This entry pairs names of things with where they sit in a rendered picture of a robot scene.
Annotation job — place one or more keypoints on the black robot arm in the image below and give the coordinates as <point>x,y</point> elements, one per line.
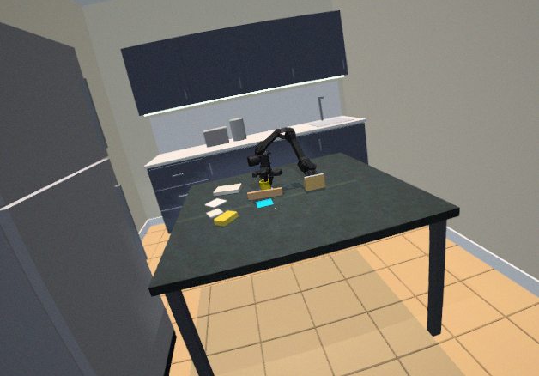
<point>305,165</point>

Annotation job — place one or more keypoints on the light wooden flat bar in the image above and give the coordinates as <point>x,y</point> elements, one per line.
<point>264,193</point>

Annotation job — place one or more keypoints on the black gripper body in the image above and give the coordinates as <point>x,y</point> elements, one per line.
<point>277,172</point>

